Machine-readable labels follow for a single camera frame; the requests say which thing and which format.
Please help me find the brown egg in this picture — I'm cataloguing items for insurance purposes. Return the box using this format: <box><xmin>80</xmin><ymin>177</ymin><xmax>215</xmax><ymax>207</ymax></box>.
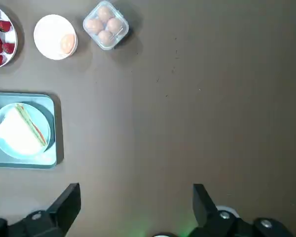
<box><xmin>106</xmin><ymin>17</ymin><xmax>123</xmax><ymax>33</ymax></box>
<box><xmin>97</xmin><ymin>6</ymin><xmax>113</xmax><ymax>22</ymax></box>
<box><xmin>97</xmin><ymin>30</ymin><xmax>114</xmax><ymax>46</ymax></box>
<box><xmin>85</xmin><ymin>18</ymin><xmax>104</xmax><ymax>34</ymax></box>
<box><xmin>60</xmin><ymin>34</ymin><xmax>75</xmax><ymax>54</ymax></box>

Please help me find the white strawberry plate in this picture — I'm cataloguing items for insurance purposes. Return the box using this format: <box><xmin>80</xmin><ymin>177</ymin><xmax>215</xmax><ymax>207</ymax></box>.
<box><xmin>0</xmin><ymin>2</ymin><xmax>18</xmax><ymax>70</ymax></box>

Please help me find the clear plastic egg box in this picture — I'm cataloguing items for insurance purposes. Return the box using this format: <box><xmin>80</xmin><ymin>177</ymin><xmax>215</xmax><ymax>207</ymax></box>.
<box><xmin>82</xmin><ymin>0</ymin><xmax>130</xmax><ymax>51</ymax></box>

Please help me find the pale round plate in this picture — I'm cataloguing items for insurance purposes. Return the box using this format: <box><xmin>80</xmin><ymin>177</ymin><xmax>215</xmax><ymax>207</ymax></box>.
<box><xmin>0</xmin><ymin>102</ymin><xmax>51</xmax><ymax>160</ymax></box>

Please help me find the triangular sandwich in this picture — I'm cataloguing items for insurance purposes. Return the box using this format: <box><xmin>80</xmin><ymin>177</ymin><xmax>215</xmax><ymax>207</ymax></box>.
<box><xmin>0</xmin><ymin>103</ymin><xmax>49</xmax><ymax>155</ymax></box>

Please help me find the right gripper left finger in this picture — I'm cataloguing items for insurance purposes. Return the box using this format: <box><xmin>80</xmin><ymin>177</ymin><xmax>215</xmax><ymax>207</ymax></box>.
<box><xmin>0</xmin><ymin>182</ymin><xmax>81</xmax><ymax>237</ymax></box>

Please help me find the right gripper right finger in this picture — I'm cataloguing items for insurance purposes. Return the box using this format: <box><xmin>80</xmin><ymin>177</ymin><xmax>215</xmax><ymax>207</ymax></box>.
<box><xmin>187</xmin><ymin>184</ymin><xmax>294</xmax><ymax>237</ymax></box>

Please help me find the grey-green tray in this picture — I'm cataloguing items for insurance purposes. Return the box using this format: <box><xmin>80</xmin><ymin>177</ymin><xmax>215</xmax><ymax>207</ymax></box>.
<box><xmin>0</xmin><ymin>92</ymin><xmax>58</xmax><ymax>170</ymax></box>

